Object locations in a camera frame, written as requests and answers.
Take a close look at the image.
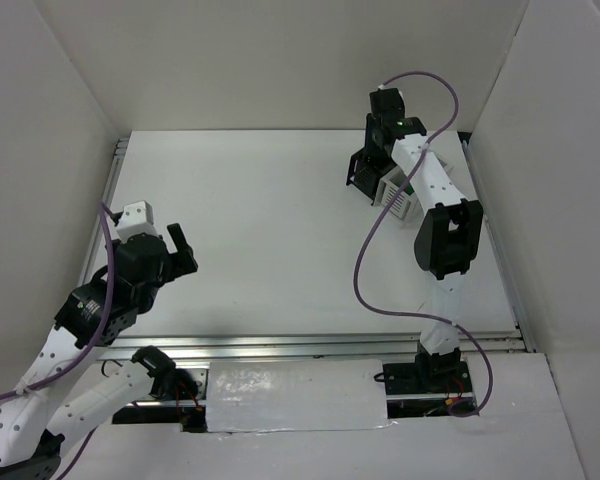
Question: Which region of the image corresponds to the white foil cover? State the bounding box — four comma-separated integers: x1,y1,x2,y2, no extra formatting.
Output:
206,359,389,433

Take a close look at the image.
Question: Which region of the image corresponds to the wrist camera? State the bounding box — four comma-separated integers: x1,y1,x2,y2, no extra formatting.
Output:
114,200,157,243
372,84,404,98

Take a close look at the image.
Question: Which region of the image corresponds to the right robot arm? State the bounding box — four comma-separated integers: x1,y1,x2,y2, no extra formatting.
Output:
366,88,483,385

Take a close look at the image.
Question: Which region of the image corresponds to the aluminium rail frame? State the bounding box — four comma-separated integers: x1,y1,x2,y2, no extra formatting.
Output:
79,134,539,361

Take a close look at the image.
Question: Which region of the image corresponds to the black slatted container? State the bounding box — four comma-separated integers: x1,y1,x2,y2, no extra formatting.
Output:
346,148,395,203

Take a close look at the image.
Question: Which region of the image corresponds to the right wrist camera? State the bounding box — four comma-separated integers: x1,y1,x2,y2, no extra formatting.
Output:
372,84,404,98

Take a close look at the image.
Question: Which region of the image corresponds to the white slatted container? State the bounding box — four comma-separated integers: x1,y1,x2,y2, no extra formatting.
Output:
377,157,454,225

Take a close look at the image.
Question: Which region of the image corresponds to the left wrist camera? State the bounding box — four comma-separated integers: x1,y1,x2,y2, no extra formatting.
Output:
114,200,157,243

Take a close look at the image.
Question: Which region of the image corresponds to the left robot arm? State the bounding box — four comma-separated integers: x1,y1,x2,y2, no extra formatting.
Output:
0,223,198,479

